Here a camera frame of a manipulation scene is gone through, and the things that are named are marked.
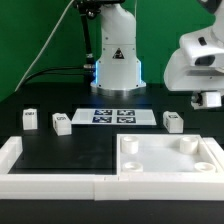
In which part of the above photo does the white U-shaped fence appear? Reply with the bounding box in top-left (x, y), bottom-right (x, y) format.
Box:
top-left (0, 136), bottom-right (224, 200)

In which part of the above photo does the white square tabletop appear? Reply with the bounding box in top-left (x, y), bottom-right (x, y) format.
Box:
top-left (117, 134), bottom-right (223, 174)

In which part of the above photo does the black cable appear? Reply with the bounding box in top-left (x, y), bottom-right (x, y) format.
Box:
top-left (20, 66), bottom-right (92, 88)

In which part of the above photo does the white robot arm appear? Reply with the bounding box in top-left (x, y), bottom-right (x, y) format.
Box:
top-left (74, 0), bottom-right (224, 109)

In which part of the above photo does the white sheet with markers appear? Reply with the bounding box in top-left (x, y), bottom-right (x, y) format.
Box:
top-left (72, 108), bottom-right (156, 126)

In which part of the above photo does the grey cable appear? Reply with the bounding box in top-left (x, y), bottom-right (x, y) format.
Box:
top-left (14, 0), bottom-right (76, 92)

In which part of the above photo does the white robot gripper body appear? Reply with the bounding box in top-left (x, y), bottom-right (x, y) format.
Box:
top-left (163, 27), bottom-right (224, 92)

